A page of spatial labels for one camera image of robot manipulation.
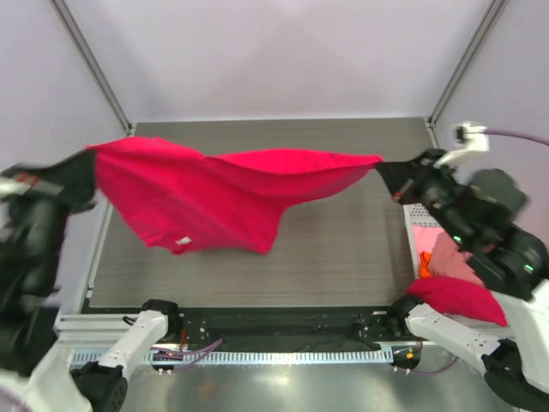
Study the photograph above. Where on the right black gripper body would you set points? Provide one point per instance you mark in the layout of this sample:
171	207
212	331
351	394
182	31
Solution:
436	184

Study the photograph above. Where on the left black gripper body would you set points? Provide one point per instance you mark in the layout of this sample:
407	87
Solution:
41	215

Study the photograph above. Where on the magenta t shirt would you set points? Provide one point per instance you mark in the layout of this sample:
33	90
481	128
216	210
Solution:
180	199
457	297

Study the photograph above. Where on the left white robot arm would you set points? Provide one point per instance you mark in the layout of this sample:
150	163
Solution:
36	372

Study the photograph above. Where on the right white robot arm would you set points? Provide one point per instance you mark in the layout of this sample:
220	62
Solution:
513	265

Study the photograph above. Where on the white plastic laundry basket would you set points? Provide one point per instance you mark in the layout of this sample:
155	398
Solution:
422	232

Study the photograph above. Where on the orange garment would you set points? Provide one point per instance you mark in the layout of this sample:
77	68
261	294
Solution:
424	263

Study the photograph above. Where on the salmon pink t shirt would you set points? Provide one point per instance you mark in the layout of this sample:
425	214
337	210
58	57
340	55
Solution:
447	261

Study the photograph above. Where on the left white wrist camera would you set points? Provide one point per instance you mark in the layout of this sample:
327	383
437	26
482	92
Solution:
18	184

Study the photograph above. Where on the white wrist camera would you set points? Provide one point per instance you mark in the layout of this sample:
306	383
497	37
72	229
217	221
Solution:
18	184
472	142

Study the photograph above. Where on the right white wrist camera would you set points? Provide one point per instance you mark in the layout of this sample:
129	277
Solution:
472	142

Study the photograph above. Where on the left aluminium frame post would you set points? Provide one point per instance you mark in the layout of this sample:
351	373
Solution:
79	41

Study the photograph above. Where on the aluminium frame post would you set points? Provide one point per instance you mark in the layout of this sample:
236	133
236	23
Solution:
79	41
481	33

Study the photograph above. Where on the right aluminium frame post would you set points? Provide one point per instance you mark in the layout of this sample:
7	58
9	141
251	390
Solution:
481	33

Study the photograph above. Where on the white slotted cable duct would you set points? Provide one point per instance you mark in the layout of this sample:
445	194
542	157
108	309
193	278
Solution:
156	359

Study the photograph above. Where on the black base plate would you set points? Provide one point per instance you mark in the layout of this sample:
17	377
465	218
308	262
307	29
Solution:
291	329

